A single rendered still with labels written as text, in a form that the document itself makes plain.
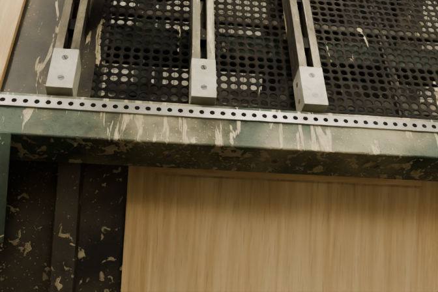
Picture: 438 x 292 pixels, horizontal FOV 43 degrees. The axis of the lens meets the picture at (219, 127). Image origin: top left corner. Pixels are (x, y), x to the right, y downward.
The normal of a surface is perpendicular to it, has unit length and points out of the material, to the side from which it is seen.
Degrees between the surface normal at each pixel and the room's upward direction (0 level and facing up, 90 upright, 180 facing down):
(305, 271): 90
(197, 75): 56
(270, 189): 90
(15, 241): 90
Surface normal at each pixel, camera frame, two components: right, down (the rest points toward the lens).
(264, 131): 0.13, -0.59
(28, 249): 0.12, -0.05
